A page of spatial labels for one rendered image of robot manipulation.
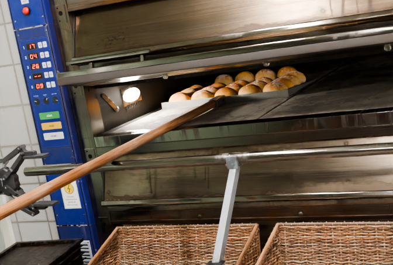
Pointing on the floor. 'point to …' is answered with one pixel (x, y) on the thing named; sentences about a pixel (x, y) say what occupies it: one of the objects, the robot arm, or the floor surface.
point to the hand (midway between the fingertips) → (48, 179)
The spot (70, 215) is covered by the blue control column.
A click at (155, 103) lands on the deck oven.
